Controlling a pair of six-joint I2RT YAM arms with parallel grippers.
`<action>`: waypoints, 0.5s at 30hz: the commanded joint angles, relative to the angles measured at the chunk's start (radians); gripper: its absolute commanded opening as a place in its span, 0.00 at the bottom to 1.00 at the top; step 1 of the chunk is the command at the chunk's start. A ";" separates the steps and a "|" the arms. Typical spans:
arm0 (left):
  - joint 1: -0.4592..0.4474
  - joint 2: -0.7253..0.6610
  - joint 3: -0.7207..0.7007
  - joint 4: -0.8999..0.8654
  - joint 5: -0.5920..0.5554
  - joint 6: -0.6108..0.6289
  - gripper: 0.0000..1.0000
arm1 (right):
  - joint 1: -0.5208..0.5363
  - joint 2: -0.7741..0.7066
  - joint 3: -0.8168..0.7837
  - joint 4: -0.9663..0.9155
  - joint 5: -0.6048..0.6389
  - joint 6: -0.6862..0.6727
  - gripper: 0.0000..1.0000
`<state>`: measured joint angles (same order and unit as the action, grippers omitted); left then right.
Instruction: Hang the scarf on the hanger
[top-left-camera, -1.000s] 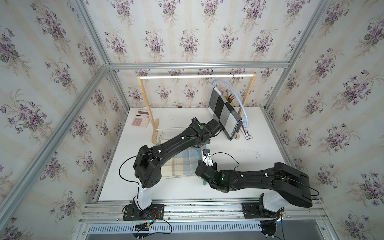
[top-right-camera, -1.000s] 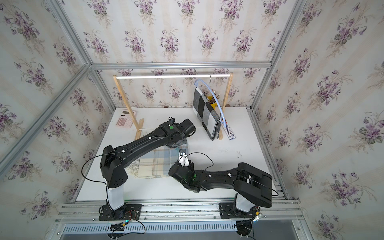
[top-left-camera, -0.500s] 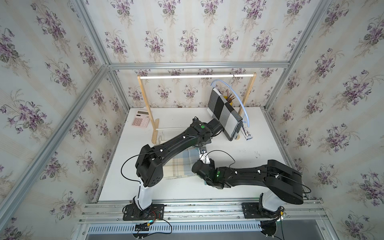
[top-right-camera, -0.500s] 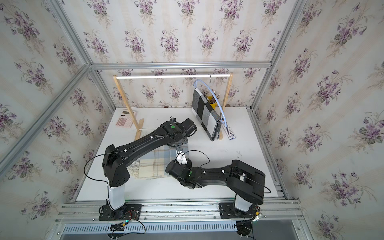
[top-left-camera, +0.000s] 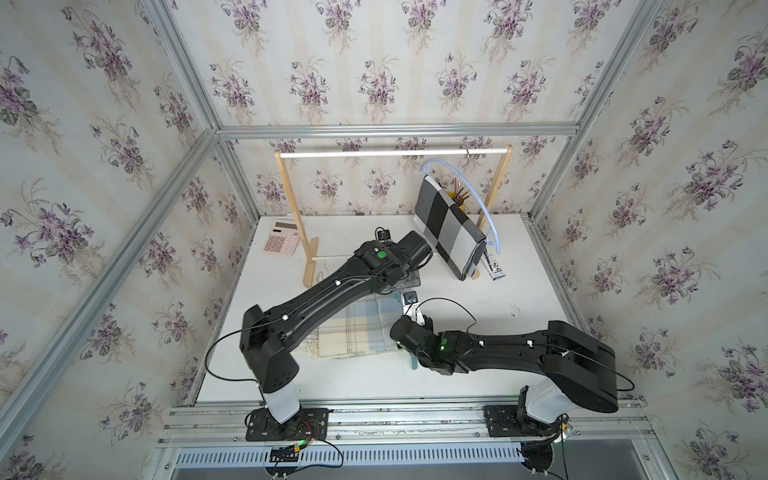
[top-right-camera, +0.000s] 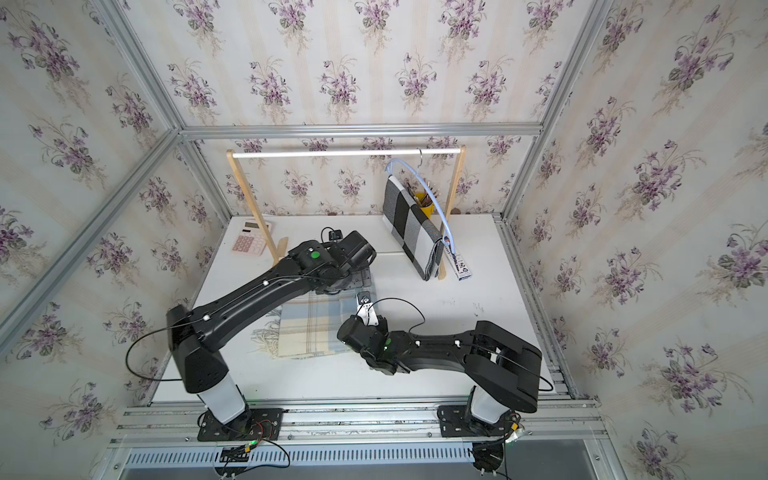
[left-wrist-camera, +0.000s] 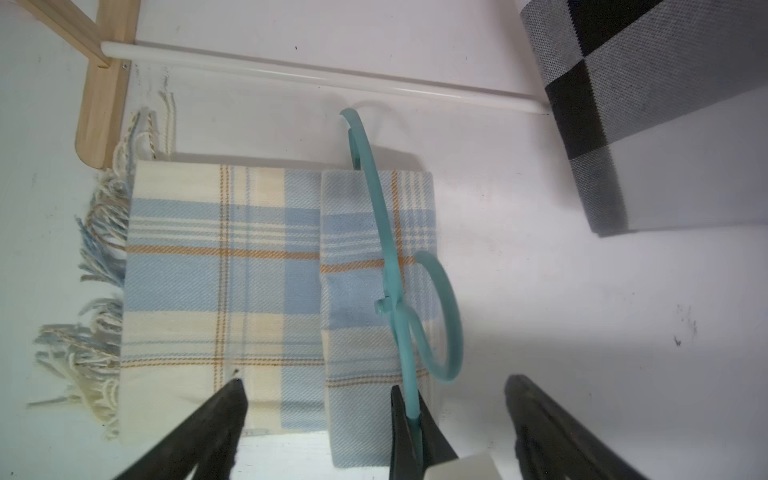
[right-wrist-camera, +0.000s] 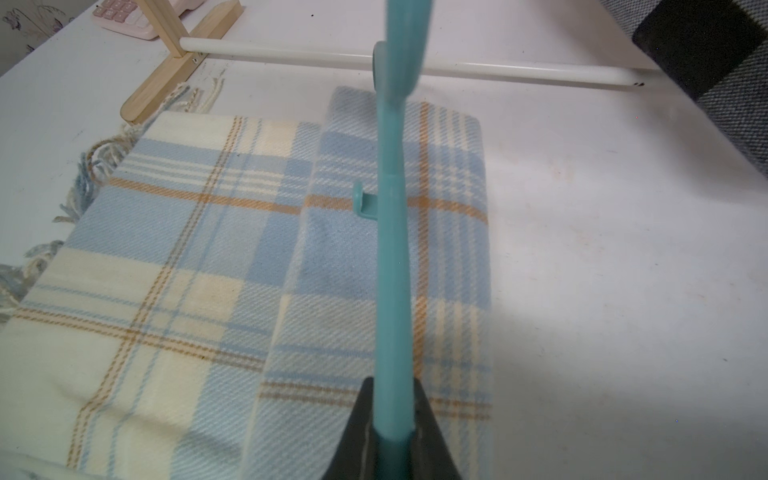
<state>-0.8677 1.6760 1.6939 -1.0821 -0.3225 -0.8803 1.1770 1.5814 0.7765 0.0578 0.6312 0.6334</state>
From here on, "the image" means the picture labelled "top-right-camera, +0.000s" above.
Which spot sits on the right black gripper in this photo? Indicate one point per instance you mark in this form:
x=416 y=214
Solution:
x=380 y=329

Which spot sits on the cream blue plaid scarf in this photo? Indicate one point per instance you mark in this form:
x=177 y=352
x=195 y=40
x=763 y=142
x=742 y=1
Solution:
x=306 y=327

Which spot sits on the black white checkered scarf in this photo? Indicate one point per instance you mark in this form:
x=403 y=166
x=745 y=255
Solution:
x=417 y=235

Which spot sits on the light blue clothes hanger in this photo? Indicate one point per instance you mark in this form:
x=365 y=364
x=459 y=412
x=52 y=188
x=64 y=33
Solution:
x=449 y=242

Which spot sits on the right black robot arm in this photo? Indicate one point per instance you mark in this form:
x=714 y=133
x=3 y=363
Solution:
x=500 y=363

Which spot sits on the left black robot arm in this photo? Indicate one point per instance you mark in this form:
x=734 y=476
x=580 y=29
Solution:
x=195 y=337

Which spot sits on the blue white pencil box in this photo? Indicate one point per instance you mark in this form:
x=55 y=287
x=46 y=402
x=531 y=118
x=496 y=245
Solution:
x=458 y=265

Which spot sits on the wooden clothes rack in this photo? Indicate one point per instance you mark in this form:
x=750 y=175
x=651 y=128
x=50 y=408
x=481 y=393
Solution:
x=279 y=250

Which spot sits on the yellow pencil cup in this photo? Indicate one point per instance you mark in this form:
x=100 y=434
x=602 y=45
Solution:
x=425 y=203

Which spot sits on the pink calculator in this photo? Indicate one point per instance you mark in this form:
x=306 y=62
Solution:
x=250 y=239

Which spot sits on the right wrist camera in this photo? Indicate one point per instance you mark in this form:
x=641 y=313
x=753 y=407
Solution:
x=365 y=310

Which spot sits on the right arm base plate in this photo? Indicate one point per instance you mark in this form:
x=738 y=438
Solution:
x=456 y=421

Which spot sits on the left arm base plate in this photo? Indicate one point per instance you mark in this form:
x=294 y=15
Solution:
x=251 y=425

